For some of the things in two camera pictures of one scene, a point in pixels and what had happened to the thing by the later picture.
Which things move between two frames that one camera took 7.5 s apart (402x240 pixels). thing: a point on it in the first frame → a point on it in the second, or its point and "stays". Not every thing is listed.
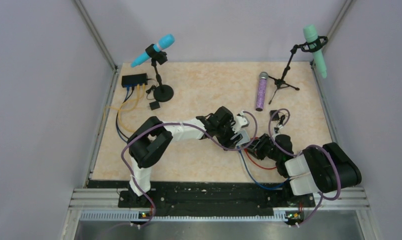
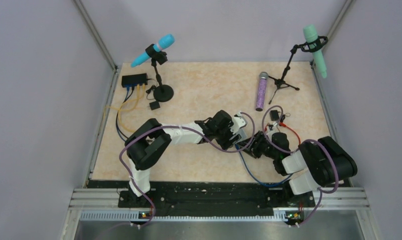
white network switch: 245,138 stays
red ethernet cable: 255,163 → 282,124
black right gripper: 257,148 stays
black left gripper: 227,142 stays
